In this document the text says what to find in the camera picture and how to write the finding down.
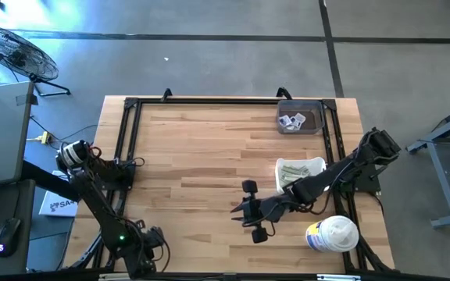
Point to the black metal floor fan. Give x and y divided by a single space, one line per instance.
14 52

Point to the grey translucent plastic bin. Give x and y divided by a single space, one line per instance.
315 125

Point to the grey metal stand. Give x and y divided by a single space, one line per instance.
442 175

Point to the silver metal bracket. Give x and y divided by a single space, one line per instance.
338 277
115 277

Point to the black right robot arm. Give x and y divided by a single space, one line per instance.
326 181

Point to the blue alcohol pad packet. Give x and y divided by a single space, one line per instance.
293 126
299 117
284 120

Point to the black diagonal desk beam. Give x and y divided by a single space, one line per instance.
49 181

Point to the yellow power plug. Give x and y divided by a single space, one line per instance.
44 137

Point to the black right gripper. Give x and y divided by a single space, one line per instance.
264 210

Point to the black computer mouse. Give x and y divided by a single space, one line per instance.
7 236

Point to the black aluminium table frame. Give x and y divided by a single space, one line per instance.
225 101

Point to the white plastic bin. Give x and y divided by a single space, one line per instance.
318 164

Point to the white printed cardboard box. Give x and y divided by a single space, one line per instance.
59 205

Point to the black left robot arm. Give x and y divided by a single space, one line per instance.
96 203

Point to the white wipes canister blue-yellow label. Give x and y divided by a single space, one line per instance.
332 234

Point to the black frame clamp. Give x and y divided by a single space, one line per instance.
283 93
166 93

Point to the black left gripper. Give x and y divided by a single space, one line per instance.
145 253

